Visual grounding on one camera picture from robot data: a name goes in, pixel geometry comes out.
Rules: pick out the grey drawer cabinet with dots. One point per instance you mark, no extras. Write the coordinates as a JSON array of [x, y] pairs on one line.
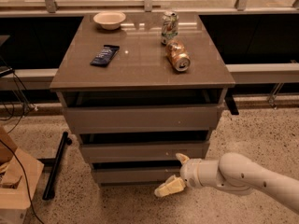
[[140, 75]]

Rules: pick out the black metal floor bar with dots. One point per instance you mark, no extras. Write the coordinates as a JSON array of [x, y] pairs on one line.
[[54, 165]]

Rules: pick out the lying orange soda can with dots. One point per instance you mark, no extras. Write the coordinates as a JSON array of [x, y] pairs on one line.
[[177, 55]]

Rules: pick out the black metal leg right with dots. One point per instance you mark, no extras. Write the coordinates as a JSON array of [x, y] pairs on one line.
[[230, 102]]

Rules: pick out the white bowl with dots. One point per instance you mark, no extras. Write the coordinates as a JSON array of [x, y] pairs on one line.
[[109, 20]]

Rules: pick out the grey drawer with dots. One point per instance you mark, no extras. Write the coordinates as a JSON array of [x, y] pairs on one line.
[[142, 119], [142, 152], [134, 175]]

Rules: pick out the upright green white can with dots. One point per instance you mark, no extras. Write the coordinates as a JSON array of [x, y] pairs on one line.
[[169, 26]]

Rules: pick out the dark blue snack bar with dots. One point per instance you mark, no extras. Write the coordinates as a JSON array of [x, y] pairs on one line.
[[105, 56]]

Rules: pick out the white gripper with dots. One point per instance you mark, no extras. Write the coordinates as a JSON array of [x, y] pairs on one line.
[[190, 174]]

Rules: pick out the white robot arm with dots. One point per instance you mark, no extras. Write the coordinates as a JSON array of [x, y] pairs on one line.
[[232, 173]]

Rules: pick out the brown cardboard box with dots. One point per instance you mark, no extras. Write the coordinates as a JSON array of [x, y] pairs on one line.
[[20, 173]]

